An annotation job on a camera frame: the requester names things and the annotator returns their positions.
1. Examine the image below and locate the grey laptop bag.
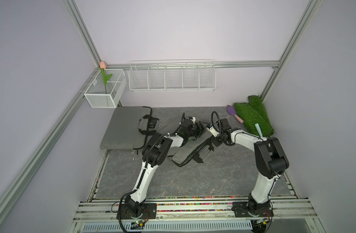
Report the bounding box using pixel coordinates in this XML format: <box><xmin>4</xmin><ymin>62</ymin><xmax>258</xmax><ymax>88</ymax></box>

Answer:
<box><xmin>100</xmin><ymin>106</ymin><xmax>159</xmax><ymax>150</ymax></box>
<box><xmin>158</xmin><ymin>112</ymin><xmax>214</xmax><ymax>167</ymax></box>

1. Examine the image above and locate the purple trowel pink handle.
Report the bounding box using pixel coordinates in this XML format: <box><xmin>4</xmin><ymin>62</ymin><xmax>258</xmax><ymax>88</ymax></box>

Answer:
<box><xmin>226</xmin><ymin>105</ymin><xmax>244</xmax><ymax>124</ymax></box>

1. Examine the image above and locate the artificial grass roll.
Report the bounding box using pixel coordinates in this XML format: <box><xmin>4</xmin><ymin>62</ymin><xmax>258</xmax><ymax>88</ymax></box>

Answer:
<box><xmin>248</xmin><ymin>95</ymin><xmax>270</xmax><ymax>124</ymax></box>
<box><xmin>233</xmin><ymin>103</ymin><xmax>275</xmax><ymax>137</ymax></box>

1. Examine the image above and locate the aluminium frame rail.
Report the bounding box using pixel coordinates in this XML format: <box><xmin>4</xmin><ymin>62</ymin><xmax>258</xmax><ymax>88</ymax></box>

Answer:
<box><xmin>107</xmin><ymin>59</ymin><xmax>281</xmax><ymax>70</ymax></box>

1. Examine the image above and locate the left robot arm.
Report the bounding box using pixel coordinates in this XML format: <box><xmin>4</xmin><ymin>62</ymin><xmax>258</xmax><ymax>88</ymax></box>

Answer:
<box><xmin>123</xmin><ymin>117</ymin><xmax>212</xmax><ymax>213</ymax></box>

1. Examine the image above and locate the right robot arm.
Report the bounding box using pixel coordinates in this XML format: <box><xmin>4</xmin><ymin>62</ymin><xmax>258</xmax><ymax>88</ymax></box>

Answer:
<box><xmin>207</xmin><ymin>119</ymin><xmax>289</xmax><ymax>214</ymax></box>

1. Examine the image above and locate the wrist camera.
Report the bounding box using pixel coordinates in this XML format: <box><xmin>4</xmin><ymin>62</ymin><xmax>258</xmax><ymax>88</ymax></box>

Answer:
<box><xmin>188</xmin><ymin>117</ymin><xmax>196</xmax><ymax>124</ymax></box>
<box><xmin>207</xmin><ymin>123</ymin><xmax>220</xmax><ymax>137</ymax></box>

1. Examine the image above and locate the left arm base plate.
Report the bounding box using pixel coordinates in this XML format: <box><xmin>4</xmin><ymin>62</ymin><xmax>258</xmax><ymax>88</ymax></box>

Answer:
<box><xmin>117</xmin><ymin>203</ymin><xmax>157</xmax><ymax>220</ymax></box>

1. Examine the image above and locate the front artificial grass roll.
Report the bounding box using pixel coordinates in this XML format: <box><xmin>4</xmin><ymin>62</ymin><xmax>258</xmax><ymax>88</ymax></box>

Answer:
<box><xmin>233</xmin><ymin>103</ymin><xmax>275</xmax><ymax>137</ymax></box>

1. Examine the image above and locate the white mesh wall basket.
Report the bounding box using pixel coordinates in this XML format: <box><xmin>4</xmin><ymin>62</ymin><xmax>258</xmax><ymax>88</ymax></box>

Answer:
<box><xmin>84</xmin><ymin>69</ymin><xmax>127</xmax><ymax>108</ymax></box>

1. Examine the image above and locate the artificial pink tulip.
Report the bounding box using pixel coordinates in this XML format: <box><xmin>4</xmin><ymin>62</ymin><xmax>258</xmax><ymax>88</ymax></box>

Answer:
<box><xmin>99</xmin><ymin>61</ymin><xmax>112</xmax><ymax>94</ymax></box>

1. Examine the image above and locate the rear artificial grass roll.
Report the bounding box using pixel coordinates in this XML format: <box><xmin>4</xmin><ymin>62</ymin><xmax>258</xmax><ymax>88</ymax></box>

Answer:
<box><xmin>248</xmin><ymin>95</ymin><xmax>270</xmax><ymax>124</ymax></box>

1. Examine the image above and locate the teal trowel white handle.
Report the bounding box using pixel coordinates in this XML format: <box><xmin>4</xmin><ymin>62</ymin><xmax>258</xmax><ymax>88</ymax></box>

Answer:
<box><xmin>255</xmin><ymin>123</ymin><xmax>263</xmax><ymax>137</ymax></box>

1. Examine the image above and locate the white wire wall rack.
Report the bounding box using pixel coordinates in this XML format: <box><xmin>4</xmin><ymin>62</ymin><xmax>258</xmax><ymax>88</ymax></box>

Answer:
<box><xmin>128</xmin><ymin>65</ymin><xmax>217</xmax><ymax>92</ymax></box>

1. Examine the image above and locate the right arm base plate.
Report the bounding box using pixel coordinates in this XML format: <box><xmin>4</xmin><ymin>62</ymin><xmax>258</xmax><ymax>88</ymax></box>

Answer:
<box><xmin>231</xmin><ymin>200</ymin><xmax>274</xmax><ymax>218</ymax></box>

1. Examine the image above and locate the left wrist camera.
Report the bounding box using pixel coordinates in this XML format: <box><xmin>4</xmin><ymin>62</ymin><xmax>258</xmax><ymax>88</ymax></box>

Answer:
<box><xmin>188</xmin><ymin>117</ymin><xmax>196</xmax><ymax>124</ymax></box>

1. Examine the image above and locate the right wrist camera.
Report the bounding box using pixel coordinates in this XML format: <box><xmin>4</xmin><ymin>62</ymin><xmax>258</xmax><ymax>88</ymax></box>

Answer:
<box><xmin>207</xmin><ymin>123</ymin><xmax>220</xmax><ymax>137</ymax></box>

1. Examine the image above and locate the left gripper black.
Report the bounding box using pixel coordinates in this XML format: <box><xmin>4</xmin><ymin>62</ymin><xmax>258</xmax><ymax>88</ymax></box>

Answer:
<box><xmin>187</xmin><ymin>121</ymin><xmax>210</xmax><ymax>138</ymax></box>

